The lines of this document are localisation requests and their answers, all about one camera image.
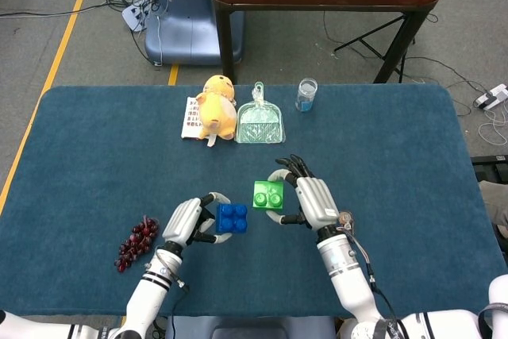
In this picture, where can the blue building block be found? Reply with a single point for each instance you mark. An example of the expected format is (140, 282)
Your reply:
(232, 218)

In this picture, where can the beige fabric object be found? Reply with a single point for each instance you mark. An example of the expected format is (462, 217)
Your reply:
(494, 200)

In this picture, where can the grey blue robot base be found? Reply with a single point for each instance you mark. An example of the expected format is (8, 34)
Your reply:
(250, 327)

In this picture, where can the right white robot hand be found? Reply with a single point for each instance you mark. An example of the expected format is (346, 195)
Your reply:
(317, 200)

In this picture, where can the yellow plush toy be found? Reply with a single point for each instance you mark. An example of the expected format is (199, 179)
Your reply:
(216, 112)

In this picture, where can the blue felt table cloth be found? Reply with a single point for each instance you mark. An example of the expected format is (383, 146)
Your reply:
(397, 156)

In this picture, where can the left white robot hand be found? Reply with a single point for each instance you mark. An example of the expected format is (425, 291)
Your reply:
(184, 220)

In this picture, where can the brown correction tape dispenser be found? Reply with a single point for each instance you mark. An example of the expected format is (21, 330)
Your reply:
(347, 218)

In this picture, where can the red plastic grape bunch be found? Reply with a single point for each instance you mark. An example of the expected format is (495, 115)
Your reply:
(137, 243)

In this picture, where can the clear jar blue label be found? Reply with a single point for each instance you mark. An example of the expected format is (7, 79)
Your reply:
(306, 97)

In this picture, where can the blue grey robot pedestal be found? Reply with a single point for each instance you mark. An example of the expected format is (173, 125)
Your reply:
(182, 33)

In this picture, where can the white power strip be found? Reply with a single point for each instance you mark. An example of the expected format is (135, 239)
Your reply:
(133, 15)
(494, 97)

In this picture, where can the green packaged dustpan set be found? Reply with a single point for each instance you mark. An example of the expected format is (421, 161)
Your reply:
(260, 124)

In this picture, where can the green toy block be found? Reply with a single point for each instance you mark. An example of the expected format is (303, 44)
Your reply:
(268, 196)

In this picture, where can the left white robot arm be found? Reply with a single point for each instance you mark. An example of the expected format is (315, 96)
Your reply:
(147, 299)

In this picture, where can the white booklet red print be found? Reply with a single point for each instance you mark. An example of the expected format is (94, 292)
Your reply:
(191, 120)

